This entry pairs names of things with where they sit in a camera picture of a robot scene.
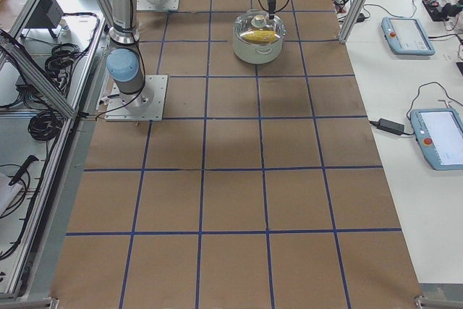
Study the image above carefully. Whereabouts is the near teach pendant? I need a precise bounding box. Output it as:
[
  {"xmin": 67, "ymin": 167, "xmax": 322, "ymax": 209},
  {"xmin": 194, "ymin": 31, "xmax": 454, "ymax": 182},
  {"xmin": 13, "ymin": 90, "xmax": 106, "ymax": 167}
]
[{"xmin": 410, "ymin": 108, "xmax": 462, "ymax": 171}]

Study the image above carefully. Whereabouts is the glass pot lid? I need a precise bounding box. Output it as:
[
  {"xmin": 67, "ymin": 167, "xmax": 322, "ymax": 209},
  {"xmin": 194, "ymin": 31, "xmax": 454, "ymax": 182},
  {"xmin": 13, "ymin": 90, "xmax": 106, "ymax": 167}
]
[{"xmin": 233, "ymin": 9, "xmax": 286, "ymax": 43}]

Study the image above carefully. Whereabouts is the yellow corn cob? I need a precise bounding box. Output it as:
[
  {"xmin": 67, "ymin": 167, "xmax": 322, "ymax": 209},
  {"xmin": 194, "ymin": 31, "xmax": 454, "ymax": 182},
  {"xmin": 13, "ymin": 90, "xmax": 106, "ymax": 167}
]
[{"xmin": 239, "ymin": 30, "xmax": 281, "ymax": 44}]

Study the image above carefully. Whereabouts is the coiled black cable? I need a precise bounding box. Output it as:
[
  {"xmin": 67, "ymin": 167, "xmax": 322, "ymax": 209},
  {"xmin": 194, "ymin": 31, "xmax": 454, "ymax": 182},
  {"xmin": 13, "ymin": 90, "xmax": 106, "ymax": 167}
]
[{"xmin": 27, "ymin": 110, "xmax": 61, "ymax": 142}]

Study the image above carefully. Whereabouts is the far teach pendant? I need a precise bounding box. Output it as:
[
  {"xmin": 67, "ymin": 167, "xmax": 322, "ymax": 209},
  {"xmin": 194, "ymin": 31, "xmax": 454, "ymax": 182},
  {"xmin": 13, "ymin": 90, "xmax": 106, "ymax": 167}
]
[{"xmin": 381, "ymin": 17, "xmax": 436, "ymax": 56}]

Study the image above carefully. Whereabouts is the pale green electric pot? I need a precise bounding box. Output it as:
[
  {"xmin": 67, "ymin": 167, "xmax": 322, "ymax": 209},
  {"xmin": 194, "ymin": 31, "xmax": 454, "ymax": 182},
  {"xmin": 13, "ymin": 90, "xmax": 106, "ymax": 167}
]
[{"xmin": 232, "ymin": 9, "xmax": 286, "ymax": 64}]

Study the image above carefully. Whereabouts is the aluminium frame rail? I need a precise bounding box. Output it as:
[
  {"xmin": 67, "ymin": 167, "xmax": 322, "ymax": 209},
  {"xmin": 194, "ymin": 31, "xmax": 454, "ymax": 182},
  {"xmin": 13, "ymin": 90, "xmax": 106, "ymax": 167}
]
[{"xmin": 1, "ymin": 30, "xmax": 77, "ymax": 119}]

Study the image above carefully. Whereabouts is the aluminium frame post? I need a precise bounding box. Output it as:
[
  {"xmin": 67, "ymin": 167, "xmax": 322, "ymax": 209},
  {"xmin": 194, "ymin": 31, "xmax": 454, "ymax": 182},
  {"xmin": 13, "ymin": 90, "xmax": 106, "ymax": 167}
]
[{"xmin": 338, "ymin": 0, "xmax": 383, "ymax": 45}]

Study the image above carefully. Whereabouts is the black power brick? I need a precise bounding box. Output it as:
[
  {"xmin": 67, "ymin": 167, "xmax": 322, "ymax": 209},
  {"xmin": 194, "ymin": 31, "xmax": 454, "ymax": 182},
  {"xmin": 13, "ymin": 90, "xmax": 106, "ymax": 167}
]
[{"xmin": 376, "ymin": 118, "xmax": 404, "ymax": 135}]

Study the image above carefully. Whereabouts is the teach pendant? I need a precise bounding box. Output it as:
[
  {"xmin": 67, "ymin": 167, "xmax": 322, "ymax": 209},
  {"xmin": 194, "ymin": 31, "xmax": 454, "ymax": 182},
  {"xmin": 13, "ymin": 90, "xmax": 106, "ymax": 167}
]
[
  {"xmin": 381, "ymin": 17, "xmax": 436, "ymax": 56},
  {"xmin": 410, "ymin": 108, "xmax": 462, "ymax": 171}
]

